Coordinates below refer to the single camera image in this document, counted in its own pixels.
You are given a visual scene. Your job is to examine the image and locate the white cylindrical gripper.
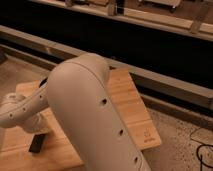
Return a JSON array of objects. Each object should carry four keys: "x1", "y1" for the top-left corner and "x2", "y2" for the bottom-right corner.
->
[{"x1": 23, "y1": 113, "x2": 52, "y2": 135}]

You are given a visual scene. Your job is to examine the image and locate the black round bowl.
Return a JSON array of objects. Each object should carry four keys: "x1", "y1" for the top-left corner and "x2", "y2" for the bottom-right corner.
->
[{"x1": 39, "y1": 77, "x2": 48, "y2": 88}]

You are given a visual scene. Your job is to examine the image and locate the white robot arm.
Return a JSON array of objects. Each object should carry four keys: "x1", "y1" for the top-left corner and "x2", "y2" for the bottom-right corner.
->
[{"x1": 0, "y1": 53, "x2": 151, "y2": 171}]

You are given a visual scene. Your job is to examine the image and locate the black floor cable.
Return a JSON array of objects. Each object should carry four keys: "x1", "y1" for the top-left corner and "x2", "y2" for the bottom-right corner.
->
[{"x1": 189, "y1": 126, "x2": 213, "y2": 169}]

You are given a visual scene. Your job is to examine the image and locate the black rectangular eraser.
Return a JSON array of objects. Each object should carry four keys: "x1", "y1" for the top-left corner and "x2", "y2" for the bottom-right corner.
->
[{"x1": 29, "y1": 134, "x2": 46, "y2": 153}]

